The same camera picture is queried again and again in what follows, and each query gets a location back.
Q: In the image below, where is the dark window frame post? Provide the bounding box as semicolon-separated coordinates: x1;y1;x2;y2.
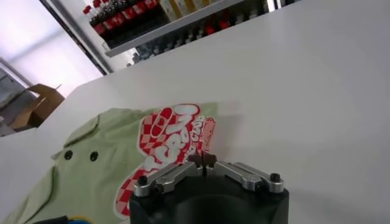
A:
39;0;114;76

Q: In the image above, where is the grey metal shelf rack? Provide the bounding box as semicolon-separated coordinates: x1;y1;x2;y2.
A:
82;0;275;66

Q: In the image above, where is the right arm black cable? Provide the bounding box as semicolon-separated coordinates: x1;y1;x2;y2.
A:
32;215;69;224

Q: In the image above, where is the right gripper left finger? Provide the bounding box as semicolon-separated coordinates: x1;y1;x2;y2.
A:
133;154;204;198

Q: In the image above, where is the light green printed shirt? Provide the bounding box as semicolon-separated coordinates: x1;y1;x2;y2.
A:
1;102;220;224

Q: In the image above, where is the grey window frame post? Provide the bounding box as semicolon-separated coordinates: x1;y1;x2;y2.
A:
0;57;34;89

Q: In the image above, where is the brown cardboard box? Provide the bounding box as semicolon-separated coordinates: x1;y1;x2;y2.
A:
9;83;66;130

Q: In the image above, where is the yellow blue wire bundle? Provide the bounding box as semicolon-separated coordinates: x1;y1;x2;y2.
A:
66;215;94;224

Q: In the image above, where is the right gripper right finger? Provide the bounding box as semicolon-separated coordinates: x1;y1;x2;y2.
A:
202;152;286;194

